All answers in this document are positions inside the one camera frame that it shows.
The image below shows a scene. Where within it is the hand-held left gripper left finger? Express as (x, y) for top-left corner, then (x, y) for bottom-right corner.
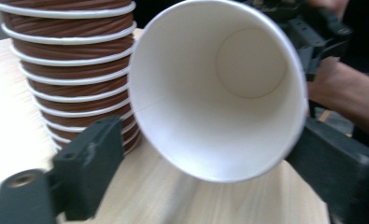
(51, 116), (125, 222)

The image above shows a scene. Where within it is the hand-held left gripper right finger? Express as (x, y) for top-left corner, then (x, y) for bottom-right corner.
(285, 117), (369, 224)

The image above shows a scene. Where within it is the stack of brown paper cups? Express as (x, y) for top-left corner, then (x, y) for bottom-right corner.
(0, 0), (143, 157)

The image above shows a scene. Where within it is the white-lined single paper cup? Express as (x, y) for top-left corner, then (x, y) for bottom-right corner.
(127, 0), (309, 184)

